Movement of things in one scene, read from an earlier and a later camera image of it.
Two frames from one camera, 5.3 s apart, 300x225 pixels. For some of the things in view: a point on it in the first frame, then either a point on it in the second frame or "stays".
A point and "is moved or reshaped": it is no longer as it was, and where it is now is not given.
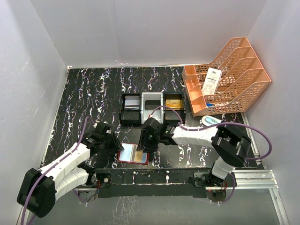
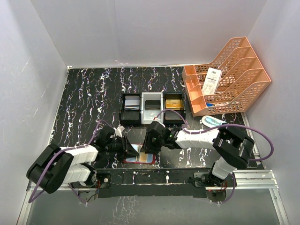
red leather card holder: (130, 154) is moved or reshaped
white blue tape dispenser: (208, 120) stays
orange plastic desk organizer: (229, 85) stays
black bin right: (170, 116) stays
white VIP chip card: (132, 102) stays
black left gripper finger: (107, 149) to (120, 152)
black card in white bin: (151, 104) stays
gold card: (173, 103) stays
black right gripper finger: (141, 145) to (146, 147)
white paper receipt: (212, 81) stays
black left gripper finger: (117, 145) to (130, 151)
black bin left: (130, 118) stays
